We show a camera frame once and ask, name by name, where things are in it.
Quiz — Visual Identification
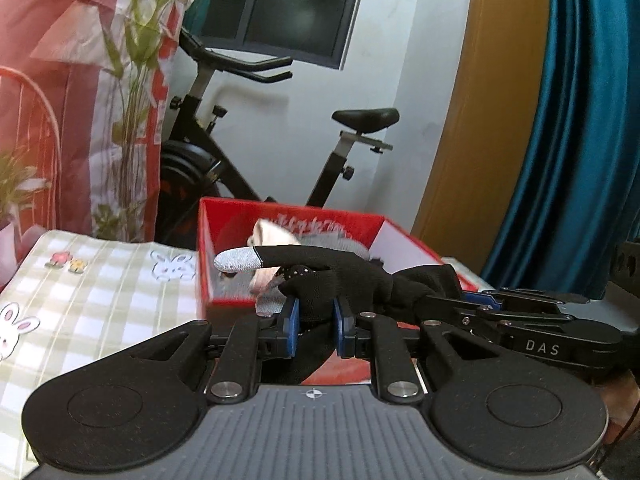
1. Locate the pink knit cloth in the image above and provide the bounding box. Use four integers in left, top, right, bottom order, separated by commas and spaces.
246, 219, 300, 296

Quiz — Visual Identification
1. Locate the checked bunny tablecloth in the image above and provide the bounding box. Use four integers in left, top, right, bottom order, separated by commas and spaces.
1, 231, 200, 479

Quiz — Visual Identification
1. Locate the grey knit cloth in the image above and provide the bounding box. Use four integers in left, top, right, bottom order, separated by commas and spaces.
213, 219, 383, 316

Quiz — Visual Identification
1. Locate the black glove grey fingertip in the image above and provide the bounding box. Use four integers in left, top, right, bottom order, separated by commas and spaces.
212, 244, 469, 386

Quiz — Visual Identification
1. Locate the black exercise bike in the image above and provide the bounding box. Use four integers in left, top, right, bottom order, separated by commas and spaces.
154, 27, 402, 248

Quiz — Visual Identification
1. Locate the teal curtain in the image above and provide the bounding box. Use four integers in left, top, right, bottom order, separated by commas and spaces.
482, 0, 639, 298

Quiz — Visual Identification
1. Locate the red strawberry cardboard box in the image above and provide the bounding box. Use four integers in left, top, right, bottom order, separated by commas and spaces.
198, 198, 473, 385

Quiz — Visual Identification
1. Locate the person's right hand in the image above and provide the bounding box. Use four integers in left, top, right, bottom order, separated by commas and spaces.
597, 373, 639, 444

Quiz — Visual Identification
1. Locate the red printed backdrop cloth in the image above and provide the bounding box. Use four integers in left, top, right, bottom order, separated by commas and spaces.
1, 0, 191, 281

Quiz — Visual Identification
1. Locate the wooden door frame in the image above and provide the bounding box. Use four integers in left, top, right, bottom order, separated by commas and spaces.
412, 0, 549, 272

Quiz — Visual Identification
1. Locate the dark window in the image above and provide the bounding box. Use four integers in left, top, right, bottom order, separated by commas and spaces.
183, 0, 359, 70

